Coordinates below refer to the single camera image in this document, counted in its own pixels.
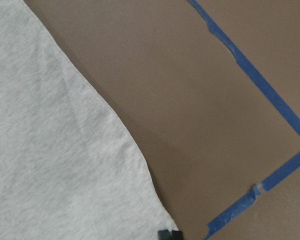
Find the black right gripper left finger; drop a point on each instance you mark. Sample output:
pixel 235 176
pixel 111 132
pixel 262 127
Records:
pixel 164 235

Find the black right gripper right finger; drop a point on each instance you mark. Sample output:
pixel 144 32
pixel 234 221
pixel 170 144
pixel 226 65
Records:
pixel 176 235

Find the grey cartoon print t-shirt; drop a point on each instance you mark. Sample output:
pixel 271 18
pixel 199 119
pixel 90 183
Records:
pixel 69 168

